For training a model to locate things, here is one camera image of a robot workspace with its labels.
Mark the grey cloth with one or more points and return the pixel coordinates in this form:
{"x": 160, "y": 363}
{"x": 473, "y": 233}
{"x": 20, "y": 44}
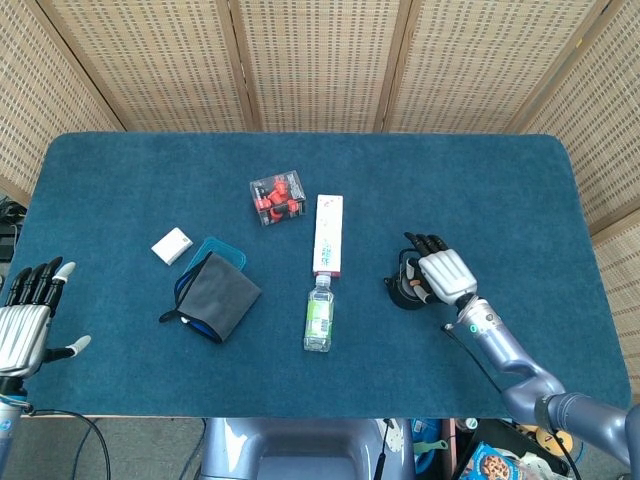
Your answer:
{"x": 220, "y": 297}

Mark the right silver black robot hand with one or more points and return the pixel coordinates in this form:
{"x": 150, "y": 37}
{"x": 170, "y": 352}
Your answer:
{"x": 445, "y": 272}

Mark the clear box with red parts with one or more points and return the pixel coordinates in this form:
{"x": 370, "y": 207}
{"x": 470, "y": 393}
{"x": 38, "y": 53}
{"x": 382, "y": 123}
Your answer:
{"x": 277, "y": 200}

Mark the teal plastic container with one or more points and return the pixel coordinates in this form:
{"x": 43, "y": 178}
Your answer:
{"x": 227, "y": 250}

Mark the yellow toy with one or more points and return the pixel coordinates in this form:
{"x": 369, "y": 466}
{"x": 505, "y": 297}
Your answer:
{"x": 560, "y": 442}

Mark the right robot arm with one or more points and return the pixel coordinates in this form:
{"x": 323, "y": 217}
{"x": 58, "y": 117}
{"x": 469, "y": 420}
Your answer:
{"x": 505, "y": 345}

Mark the teal plastic tool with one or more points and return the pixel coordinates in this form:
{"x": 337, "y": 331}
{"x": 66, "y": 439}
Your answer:
{"x": 430, "y": 446}

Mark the small white box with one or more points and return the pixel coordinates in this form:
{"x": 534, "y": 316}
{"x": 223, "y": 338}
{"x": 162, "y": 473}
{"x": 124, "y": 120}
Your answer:
{"x": 172, "y": 246}

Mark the long white carton box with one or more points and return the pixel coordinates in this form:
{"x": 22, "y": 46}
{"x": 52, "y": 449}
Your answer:
{"x": 329, "y": 235}

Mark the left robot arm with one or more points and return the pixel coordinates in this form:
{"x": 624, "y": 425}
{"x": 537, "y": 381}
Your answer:
{"x": 7, "y": 430}

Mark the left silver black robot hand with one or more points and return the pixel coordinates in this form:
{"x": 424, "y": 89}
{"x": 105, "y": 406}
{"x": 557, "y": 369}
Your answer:
{"x": 22, "y": 335}

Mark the woven bamboo folding screen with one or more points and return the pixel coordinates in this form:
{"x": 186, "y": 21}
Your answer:
{"x": 320, "y": 60}

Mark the blue cookie box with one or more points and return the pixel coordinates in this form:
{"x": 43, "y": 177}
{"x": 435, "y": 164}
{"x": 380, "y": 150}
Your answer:
{"x": 492, "y": 465}

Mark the blue table mat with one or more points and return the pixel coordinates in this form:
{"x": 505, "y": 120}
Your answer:
{"x": 450, "y": 200}

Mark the small black kettle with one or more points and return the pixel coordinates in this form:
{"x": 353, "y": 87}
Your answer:
{"x": 400, "y": 295}

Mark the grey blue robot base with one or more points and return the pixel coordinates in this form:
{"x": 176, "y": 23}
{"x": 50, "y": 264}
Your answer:
{"x": 300, "y": 450}

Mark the clear water bottle green label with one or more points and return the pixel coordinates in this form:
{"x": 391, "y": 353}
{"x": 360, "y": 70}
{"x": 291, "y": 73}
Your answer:
{"x": 319, "y": 320}

